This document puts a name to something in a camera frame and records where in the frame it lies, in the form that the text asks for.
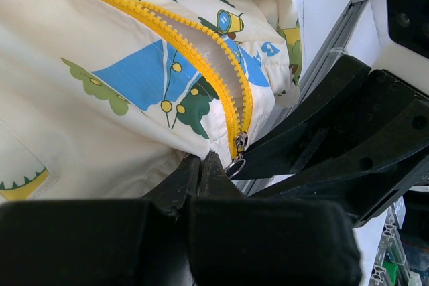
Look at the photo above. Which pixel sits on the cream yellow dinosaur kids jacket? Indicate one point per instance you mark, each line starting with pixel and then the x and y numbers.
pixel 103 98

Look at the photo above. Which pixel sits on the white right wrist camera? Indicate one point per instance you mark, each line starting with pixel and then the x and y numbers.
pixel 406 55

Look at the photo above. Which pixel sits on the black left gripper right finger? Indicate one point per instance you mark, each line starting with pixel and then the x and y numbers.
pixel 234 240

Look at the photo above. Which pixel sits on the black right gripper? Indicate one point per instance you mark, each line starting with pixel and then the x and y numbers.
pixel 378 152

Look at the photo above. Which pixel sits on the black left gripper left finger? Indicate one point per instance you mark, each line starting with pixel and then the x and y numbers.
pixel 100 242

